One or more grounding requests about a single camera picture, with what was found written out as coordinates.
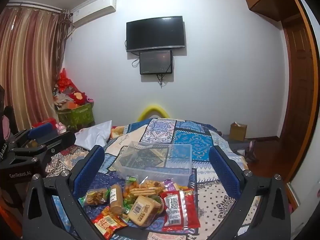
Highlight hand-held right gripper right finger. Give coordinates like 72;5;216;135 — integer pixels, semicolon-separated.
207;145;292;240

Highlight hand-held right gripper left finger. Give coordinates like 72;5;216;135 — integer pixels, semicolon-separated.
22;145;110;240

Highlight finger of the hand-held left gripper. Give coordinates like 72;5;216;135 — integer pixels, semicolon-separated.
11;123;55;150
7;131;77;166

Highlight fried crisps packet green edge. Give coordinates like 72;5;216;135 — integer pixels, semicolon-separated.
79;189;110;207

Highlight brown cake roll packet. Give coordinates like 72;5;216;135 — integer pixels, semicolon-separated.
110;184;125;214

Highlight small green snack packet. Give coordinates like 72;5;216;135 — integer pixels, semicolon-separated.
125;176;139;188

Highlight red orange snack packet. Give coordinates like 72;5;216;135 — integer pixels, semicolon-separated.
91;206;129;239

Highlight purple and cream snack packet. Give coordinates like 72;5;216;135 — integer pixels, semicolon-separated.
162;178;181;192

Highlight rectangular biscuit packet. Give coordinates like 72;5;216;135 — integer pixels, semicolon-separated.
129;186;160;198

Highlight large red packet white label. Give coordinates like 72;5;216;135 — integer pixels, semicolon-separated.
159;189;201;232

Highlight clear plastic storage container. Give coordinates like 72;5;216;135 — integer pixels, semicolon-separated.
114;141;193;188

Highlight sliced bread packet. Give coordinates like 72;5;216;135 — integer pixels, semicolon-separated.
127;195;163;227

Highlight red box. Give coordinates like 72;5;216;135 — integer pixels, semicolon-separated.
32;119;57;130

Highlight green storage box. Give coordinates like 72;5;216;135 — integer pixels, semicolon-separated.
56;102;95;131

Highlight dark clothes pile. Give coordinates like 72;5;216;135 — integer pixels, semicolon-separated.
230;140;259;162

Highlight white pillow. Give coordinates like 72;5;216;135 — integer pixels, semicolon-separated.
74;120;113;151

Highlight cardboard box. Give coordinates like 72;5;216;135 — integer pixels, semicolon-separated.
229;122;248;142

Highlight red plush flower toy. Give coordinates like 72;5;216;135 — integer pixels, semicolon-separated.
69;92;87;105

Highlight orange patterned cushion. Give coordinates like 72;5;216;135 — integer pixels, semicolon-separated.
110;125;131;140

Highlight red ribbon decoration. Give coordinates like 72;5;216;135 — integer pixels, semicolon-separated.
56;67;75;91

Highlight orange chips snack packet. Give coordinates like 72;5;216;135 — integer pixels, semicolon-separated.
139;179;163;189

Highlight patchwork printed blanket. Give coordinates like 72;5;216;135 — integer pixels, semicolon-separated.
45;117;263;240

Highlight striped brown curtain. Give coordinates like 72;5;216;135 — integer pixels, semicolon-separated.
0;1;73;135

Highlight brown wooden door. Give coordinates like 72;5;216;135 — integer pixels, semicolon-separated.
279;17;316;182

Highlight white air conditioner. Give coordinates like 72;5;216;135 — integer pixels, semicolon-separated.
71;0;117;28

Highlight yellow foam ring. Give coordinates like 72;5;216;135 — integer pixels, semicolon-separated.
137;104;170;122

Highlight black monitor cable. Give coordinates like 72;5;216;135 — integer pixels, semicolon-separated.
156;72;168;88

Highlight small black wall monitor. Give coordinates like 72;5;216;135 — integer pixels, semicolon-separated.
139;50;173;75

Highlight wall-mounted black television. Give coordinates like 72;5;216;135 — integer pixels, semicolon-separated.
126;16;187;53

